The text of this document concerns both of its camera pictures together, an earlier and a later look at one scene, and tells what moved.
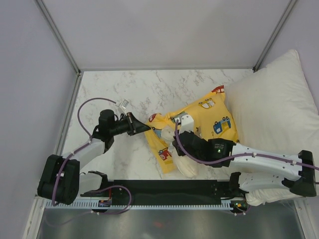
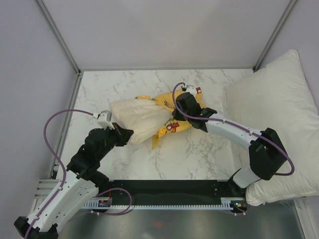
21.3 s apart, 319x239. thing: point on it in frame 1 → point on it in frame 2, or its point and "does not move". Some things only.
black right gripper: (189, 132) → (178, 116)
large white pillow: (275, 111) does not move
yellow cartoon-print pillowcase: (213, 118) → (166, 99)
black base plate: (169, 191) does not move
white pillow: (186, 165) → (143, 116)
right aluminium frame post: (268, 47) does not move
